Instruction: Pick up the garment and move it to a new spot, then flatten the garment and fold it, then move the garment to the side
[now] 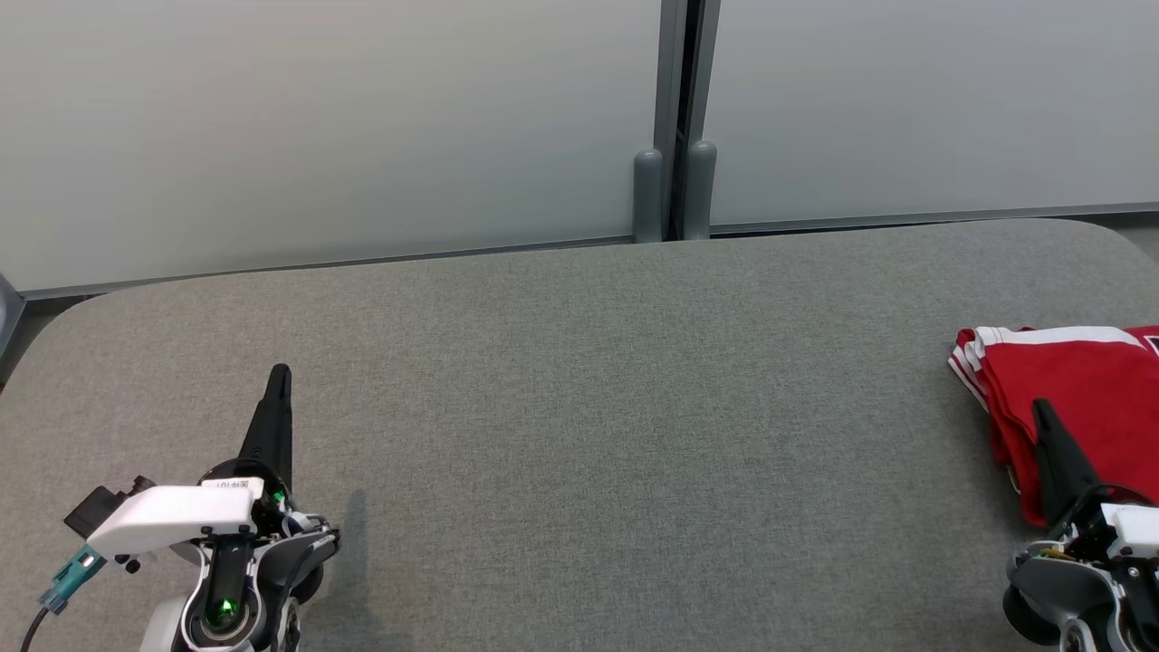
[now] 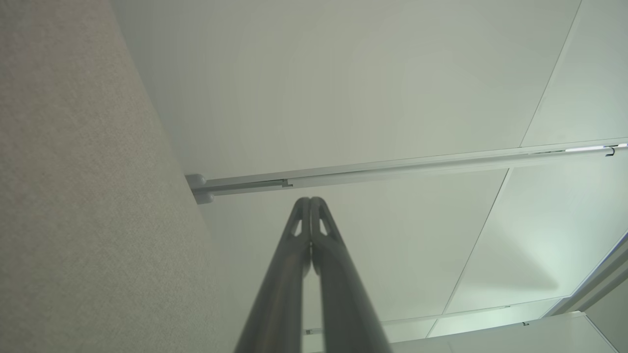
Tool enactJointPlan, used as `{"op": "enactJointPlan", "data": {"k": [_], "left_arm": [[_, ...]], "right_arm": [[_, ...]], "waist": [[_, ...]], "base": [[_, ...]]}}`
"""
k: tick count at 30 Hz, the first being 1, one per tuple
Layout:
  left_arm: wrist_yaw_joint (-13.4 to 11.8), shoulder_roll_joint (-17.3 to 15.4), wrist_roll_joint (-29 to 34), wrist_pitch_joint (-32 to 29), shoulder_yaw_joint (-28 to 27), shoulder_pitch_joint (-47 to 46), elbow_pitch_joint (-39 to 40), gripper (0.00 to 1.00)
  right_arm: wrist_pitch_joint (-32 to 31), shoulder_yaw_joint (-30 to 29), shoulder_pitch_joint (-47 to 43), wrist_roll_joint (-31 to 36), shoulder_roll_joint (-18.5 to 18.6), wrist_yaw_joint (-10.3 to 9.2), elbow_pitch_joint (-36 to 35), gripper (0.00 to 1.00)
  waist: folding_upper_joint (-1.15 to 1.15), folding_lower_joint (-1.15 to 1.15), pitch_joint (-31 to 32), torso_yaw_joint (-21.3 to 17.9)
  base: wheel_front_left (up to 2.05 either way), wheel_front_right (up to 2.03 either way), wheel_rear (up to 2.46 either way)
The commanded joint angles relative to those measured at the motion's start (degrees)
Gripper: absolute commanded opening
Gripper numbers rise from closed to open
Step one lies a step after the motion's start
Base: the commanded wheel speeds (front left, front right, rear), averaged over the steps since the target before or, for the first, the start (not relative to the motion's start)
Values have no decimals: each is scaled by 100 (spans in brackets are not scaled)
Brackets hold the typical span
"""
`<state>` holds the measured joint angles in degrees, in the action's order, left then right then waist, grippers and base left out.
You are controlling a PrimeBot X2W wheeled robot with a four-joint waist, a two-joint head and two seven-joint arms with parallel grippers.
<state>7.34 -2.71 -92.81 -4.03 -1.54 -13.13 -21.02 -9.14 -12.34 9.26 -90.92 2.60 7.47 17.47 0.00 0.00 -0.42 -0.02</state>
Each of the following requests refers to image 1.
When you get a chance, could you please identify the red white Bulls shorts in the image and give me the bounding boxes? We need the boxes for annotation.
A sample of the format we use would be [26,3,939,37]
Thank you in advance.
[982,326,1159,528]

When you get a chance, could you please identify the white partition panel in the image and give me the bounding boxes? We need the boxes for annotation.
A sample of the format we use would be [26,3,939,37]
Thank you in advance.
[0,0,666,292]
[706,0,1159,227]

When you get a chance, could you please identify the left white camera bracket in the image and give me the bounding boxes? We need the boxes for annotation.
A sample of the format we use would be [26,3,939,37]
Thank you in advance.
[86,484,265,562]

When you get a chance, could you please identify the left teal cable connector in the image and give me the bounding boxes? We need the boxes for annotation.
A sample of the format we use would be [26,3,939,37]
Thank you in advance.
[38,545,106,615]

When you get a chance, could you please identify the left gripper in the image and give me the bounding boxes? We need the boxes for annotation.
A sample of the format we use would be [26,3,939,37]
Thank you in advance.
[199,363,340,604]

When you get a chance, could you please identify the grey partition leg with caster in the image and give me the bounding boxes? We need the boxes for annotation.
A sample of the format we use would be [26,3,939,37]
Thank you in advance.
[0,272,26,386]

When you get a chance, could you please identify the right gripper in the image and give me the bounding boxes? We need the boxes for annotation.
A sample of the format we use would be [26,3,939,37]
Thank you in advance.
[1007,398,1159,603]

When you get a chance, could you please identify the grey metal partition post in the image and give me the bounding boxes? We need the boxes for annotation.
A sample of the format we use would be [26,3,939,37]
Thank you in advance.
[633,0,689,244]
[681,0,723,241]

